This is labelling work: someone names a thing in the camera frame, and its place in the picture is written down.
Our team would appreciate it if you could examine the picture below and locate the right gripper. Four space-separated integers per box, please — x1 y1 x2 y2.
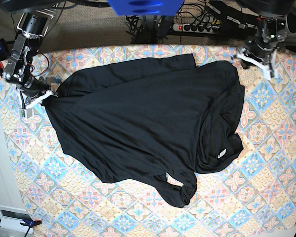
16 76 58 111

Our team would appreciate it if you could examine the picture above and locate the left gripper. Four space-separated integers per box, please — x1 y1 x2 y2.
231 37 279 79

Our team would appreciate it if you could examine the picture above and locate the black t-shirt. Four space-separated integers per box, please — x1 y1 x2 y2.
43 54 245 208

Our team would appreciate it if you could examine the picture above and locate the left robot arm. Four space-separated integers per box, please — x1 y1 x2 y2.
231 0 296 80

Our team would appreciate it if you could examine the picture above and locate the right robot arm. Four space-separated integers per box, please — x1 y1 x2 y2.
0 0 65 119

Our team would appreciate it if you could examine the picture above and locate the white power strip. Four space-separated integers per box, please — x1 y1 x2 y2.
172 23 220 34

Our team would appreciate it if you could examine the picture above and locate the patterned tablecloth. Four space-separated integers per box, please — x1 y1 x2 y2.
0 53 296 237

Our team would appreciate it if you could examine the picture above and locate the lower left table clamp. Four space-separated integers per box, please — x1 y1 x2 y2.
0 218 42 237

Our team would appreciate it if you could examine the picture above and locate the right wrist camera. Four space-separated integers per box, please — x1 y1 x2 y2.
20 109 33 119

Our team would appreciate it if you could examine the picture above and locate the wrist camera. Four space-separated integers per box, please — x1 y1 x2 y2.
266 69 278 81
20 109 33 119

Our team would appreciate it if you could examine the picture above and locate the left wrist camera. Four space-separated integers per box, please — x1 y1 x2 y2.
266 69 278 81

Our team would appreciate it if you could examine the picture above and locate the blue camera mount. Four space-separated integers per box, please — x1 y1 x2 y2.
107 0 184 16

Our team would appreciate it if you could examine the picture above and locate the white wall outlet box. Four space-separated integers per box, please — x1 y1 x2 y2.
0 205 31 234

